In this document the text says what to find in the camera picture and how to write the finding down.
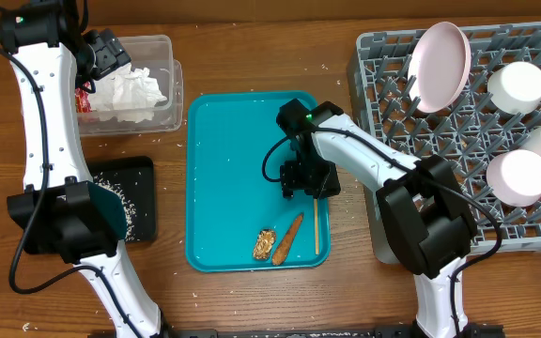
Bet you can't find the wooden chopstick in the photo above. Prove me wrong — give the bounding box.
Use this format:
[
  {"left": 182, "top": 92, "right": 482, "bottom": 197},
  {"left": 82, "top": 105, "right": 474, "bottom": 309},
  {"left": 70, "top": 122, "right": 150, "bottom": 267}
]
[{"left": 313, "top": 198, "right": 320, "bottom": 255}]

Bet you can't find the white napkin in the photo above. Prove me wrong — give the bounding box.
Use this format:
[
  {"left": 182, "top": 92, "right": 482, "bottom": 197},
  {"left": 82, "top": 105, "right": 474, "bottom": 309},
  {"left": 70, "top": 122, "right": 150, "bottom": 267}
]
[{"left": 87, "top": 63, "right": 168, "bottom": 123}]

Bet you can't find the red snack wrapper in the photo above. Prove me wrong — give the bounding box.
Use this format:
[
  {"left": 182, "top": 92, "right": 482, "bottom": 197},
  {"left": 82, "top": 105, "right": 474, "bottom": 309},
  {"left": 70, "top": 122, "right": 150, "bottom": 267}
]
[{"left": 75, "top": 88, "right": 91, "bottom": 114}]

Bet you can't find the golden food scrap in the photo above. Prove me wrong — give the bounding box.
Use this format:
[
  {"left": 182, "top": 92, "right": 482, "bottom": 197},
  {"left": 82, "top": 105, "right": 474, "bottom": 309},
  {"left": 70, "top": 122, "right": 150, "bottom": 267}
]
[{"left": 253, "top": 229, "right": 277, "bottom": 261}]

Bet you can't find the large white plate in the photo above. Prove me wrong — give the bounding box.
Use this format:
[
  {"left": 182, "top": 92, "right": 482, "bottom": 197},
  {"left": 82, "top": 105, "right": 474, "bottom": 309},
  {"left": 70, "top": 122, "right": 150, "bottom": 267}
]
[{"left": 408, "top": 22, "right": 471, "bottom": 114}]

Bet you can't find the small white plate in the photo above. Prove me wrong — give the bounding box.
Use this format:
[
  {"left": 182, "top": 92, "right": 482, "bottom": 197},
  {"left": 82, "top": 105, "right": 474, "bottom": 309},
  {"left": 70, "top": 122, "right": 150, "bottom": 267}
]
[{"left": 486, "top": 149, "right": 541, "bottom": 207}]

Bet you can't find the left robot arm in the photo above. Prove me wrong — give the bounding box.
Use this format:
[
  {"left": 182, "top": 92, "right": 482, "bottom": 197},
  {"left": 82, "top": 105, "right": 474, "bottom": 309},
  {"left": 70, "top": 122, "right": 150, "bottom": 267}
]
[{"left": 0, "top": 1, "right": 171, "bottom": 337}]

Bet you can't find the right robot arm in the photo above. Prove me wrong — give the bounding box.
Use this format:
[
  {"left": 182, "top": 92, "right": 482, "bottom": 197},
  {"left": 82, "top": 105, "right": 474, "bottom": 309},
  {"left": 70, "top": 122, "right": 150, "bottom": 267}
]
[{"left": 276, "top": 99, "right": 477, "bottom": 337}]

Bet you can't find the grey dishwasher rack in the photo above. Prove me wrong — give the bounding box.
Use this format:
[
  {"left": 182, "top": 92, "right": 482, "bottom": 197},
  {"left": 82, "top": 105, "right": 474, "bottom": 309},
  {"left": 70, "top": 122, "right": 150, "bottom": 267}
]
[{"left": 348, "top": 22, "right": 541, "bottom": 252}]

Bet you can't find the clear plastic bin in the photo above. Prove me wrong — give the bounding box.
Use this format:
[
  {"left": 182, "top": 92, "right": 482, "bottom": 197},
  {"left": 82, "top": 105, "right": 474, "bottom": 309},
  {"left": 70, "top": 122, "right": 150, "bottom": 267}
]
[{"left": 77, "top": 35, "right": 183, "bottom": 136}]

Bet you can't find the teal serving tray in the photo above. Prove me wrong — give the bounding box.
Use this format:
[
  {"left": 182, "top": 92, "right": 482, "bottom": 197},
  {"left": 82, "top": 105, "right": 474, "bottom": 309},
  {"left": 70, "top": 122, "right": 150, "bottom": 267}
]
[{"left": 185, "top": 91, "right": 331, "bottom": 272}]

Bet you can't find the brown carrot-shaped food scrap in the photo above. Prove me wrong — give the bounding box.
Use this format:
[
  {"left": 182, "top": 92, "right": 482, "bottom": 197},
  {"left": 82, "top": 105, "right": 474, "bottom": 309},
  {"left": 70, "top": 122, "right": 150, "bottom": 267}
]
[{"left": 271, "top": 213, "right": 303, "bottom": 266}]

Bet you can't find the black tray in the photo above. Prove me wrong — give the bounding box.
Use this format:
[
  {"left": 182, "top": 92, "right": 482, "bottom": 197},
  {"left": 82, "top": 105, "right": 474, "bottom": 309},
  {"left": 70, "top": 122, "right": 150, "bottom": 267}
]
[{"left": 87, "top": 156, "right": 158, "bottom": 243}]

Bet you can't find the pile of white rice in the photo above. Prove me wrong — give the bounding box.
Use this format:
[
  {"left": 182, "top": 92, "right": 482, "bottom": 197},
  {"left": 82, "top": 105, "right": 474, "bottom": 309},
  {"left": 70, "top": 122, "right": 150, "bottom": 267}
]
[{"left": 93, "top": 176, "right": 137, "bottom": 241}]

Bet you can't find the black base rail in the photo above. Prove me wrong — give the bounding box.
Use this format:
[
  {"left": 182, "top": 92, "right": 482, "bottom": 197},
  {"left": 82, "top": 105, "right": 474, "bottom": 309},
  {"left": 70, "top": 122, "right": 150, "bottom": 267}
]
[{"left": 86, "top": 323, "right": 506, "bottom": 338}]

